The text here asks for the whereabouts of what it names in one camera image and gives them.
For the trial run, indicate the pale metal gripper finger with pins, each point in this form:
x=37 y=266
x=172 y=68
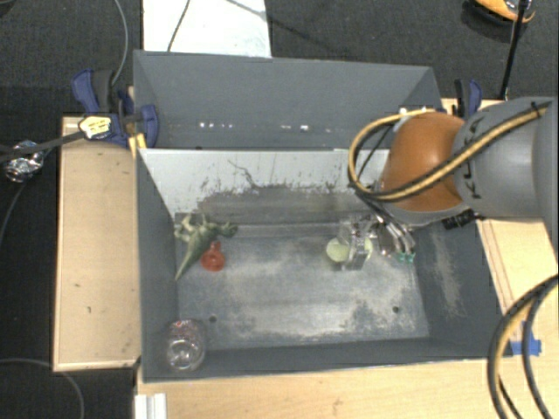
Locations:
x=359 y=258
x=354 y=229

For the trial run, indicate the pale green ball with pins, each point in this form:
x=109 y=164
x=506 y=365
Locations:
x=337 y=250

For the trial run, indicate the grey metal bin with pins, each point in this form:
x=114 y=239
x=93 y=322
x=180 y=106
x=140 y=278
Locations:
x=297 y=295

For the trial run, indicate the small red plastic toy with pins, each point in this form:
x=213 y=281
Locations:
x=213 y=259

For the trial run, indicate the green toy dinosaur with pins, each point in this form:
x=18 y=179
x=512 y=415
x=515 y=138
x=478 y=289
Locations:
x=198 y=240

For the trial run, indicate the clear glass cup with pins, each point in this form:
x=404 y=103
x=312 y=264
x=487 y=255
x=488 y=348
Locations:
x=184 y=347

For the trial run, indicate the pale wood board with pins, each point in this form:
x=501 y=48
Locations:
x=98 y=251

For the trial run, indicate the black cylinder on white bracket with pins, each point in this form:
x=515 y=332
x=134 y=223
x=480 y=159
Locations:
x=456 y=221

